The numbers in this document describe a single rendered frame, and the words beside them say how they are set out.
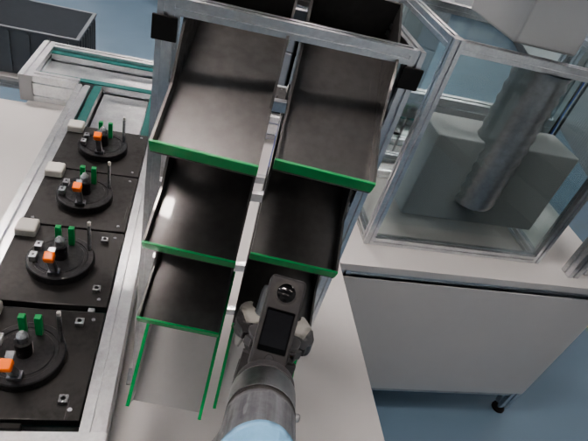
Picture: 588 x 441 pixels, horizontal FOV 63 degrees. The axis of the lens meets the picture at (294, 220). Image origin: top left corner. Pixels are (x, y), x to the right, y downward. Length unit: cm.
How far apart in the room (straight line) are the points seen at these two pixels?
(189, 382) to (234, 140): 50
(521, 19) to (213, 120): 103
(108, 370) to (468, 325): 133
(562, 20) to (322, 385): 112
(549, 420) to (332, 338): 167
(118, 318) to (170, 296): 31
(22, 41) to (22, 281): 174
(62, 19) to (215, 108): 249
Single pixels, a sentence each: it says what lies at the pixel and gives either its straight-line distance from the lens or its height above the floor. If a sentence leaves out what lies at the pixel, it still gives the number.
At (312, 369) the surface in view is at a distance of 123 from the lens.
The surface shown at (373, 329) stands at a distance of 182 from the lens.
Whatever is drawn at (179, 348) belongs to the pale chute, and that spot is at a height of 106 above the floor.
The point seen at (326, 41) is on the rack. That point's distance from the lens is 66.
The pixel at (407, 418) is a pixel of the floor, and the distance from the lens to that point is 236.
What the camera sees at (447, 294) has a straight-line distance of 177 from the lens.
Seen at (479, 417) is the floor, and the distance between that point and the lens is 256.
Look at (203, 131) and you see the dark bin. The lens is 62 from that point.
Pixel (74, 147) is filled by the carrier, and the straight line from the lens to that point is 160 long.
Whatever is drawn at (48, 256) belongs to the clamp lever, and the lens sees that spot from 110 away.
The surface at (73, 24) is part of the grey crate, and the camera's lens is 309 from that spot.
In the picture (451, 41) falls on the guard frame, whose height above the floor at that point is 154.
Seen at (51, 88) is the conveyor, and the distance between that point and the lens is 203.
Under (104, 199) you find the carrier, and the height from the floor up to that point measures 99.
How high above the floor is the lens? 183
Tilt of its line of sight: 37 degrees down
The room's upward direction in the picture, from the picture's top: 18 degrees clockwise
